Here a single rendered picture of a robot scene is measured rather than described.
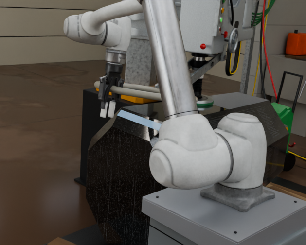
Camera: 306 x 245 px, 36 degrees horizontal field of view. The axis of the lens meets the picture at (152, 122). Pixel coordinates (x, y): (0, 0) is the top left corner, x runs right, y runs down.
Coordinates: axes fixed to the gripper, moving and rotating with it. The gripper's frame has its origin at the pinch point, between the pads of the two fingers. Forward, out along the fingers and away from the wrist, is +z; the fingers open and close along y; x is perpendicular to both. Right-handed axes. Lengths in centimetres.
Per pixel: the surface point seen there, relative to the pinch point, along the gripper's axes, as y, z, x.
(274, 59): 357, -45, 106
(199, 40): 74, -39, 10
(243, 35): 133, -49, 19
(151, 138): 31.9, 13.9, -0.5
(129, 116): 37.6, 7.1, 21.4
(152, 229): -25, 31, -53
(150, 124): 36.4, 7.7, 5.0
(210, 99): 90, -6, 7
